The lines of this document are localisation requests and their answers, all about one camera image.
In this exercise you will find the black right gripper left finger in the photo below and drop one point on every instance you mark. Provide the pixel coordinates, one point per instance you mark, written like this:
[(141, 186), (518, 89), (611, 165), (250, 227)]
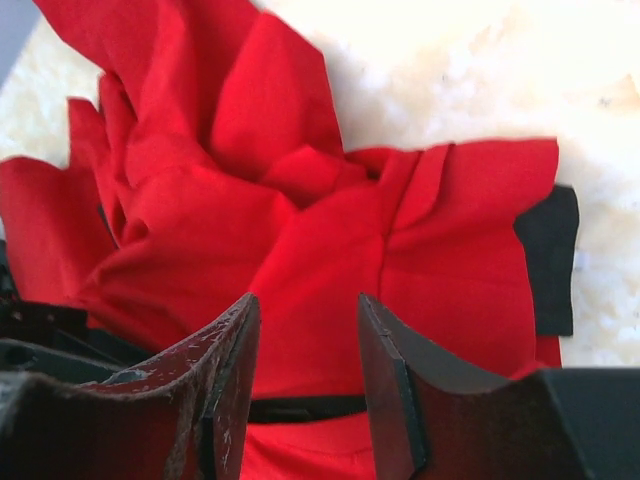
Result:
[(181, 414)]

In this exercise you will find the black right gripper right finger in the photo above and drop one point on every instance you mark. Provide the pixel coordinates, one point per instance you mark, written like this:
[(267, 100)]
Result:
[(433, 415)]

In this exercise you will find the red jacket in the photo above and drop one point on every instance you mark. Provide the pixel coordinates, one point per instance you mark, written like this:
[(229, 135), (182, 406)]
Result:
[(212, 165)]

